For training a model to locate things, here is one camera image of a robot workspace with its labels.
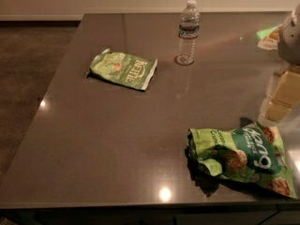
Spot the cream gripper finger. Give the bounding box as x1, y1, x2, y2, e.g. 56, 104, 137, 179
266, 65, 300, 101
258, 69, 300, 128

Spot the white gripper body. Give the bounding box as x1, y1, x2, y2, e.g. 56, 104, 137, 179
277, 4, 300, 65

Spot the green rice chip bag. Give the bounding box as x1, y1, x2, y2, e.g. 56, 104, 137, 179
187, 123, 297, 199

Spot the green and white snack bag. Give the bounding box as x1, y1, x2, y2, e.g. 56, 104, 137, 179
256, 24, 282, 51

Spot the green jalapeno chip bag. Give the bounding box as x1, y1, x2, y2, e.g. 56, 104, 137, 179
87, 49, 158, 91

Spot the clear plastic water bottle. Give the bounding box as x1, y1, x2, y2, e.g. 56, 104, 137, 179
175, 0, 201, 66

